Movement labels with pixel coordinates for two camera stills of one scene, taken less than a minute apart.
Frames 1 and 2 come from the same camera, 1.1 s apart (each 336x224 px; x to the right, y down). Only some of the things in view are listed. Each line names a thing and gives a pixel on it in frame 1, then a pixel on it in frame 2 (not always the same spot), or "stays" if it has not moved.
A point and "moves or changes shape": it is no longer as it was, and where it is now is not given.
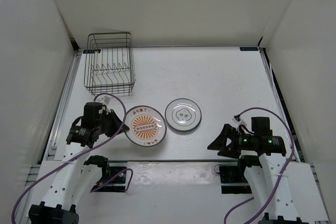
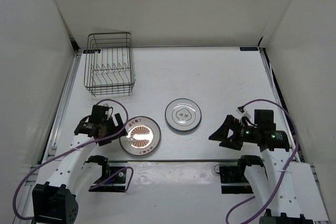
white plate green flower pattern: [183, 123] stays
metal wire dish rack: [109, 65] stays
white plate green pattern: [183, 115] stays
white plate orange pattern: [147, 125] moves or changes shape
